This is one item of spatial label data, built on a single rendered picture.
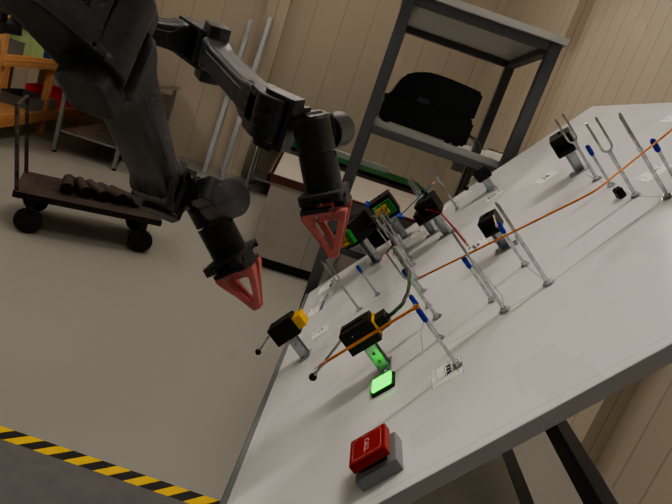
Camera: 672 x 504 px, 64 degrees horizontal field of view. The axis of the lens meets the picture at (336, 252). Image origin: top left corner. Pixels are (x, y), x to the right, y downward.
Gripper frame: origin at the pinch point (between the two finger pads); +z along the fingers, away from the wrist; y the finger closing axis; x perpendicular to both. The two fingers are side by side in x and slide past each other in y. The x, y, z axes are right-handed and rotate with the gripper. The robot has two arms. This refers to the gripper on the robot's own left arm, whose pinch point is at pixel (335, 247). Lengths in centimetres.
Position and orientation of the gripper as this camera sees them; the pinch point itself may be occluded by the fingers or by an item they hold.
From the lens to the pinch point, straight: 83.5
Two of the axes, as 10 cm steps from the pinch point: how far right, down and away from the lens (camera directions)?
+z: 1.8, 9.5, 2.5
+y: 1.2, -2.7, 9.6
